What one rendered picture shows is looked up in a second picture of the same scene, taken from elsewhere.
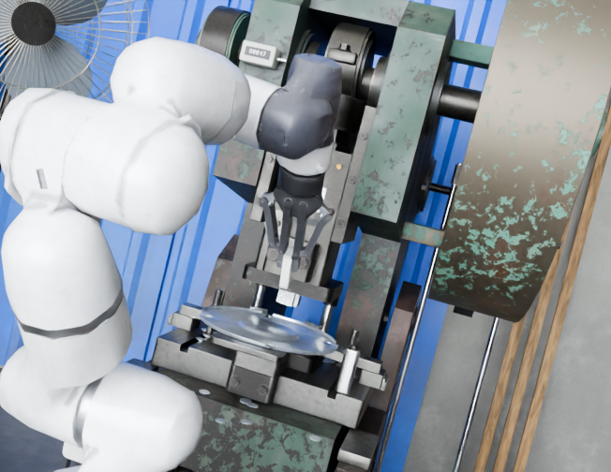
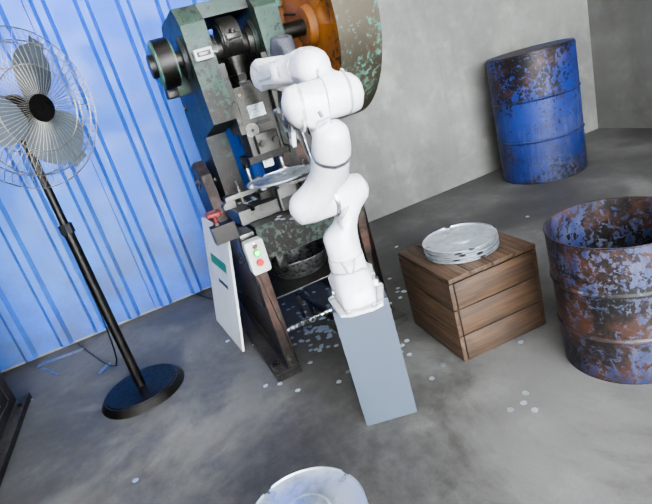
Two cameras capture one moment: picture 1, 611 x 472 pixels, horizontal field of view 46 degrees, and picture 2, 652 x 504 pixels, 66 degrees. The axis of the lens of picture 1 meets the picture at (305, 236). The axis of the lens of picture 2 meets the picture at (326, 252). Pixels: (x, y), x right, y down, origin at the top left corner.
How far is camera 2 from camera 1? 1.07 m
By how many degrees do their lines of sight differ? 32
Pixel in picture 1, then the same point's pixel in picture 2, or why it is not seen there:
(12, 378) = (307, 206)
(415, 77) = (274, 28)
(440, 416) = not seen: hidden behind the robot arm
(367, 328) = (293, 159)
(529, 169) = (364, 40)
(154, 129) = (344, 76)
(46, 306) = (345, 152)
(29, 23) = (40, 109)
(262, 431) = not seen: hidden behind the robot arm
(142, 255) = (99, 227)
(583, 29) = not seen: outside the picture
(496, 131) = (347, 31)
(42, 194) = (322, 119)
